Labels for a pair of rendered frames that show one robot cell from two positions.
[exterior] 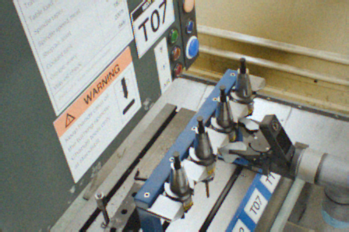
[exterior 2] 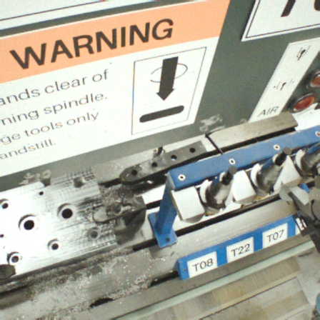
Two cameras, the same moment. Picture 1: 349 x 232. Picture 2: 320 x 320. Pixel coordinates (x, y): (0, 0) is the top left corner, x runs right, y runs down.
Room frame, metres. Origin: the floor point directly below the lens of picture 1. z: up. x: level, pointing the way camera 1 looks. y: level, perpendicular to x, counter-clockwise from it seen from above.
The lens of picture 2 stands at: (0.43, 0.00, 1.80)
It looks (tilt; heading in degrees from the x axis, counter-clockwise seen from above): 61 degrees down; 26
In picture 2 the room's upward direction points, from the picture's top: 9 degrees clockwise
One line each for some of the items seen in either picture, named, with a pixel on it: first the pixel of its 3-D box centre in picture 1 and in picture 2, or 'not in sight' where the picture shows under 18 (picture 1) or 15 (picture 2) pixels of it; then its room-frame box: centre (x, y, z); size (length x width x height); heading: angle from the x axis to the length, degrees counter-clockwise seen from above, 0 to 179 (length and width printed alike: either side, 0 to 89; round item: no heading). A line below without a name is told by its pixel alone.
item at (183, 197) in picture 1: (179, 188); (215, 195); (0.73, 0.01, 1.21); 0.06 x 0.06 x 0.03
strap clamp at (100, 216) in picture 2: not in sight; (119, 213); (0.66, 0.19, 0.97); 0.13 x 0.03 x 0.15; 145
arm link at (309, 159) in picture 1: (309, 163); not in sight; (0.79, -0.29, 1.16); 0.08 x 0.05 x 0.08; 145
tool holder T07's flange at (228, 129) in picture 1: (224, 123); (307, 164); (0.90, -0.12, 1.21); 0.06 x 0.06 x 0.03
